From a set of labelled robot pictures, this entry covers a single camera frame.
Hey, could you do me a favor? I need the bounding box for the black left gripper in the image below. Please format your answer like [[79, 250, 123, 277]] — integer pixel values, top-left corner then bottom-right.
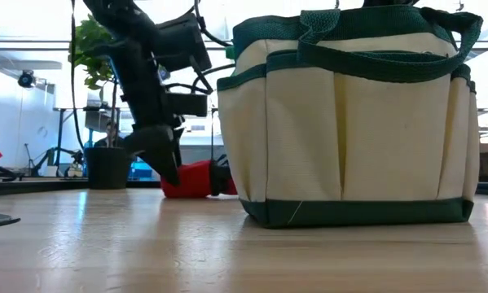
[[104, 36, 209, 187]]

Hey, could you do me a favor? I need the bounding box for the black round ceiling camera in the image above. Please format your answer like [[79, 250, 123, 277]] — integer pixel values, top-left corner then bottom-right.
[[16, 69, 37, 90]]

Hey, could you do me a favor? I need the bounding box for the beige and green gardening bag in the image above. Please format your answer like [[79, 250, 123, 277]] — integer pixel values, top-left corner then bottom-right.
[[216, 4, 485, 230]]

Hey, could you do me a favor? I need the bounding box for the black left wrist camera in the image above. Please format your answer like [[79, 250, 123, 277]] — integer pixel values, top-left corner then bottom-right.
[[153, 13, 213, 73]]

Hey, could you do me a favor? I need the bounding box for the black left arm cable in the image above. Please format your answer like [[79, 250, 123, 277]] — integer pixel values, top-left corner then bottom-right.
[[69, 0, 86, 151]]

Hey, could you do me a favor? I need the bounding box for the black metal table frame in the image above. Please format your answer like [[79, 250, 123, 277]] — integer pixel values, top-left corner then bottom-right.
[[0, 177, 488, 198]]

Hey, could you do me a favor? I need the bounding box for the green plant in black pot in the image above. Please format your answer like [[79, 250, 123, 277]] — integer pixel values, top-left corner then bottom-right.
[[67, 13, 135, 191]]

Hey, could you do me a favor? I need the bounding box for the person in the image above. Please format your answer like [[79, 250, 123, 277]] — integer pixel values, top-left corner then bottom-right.
[[94, 121, 125, 149]]

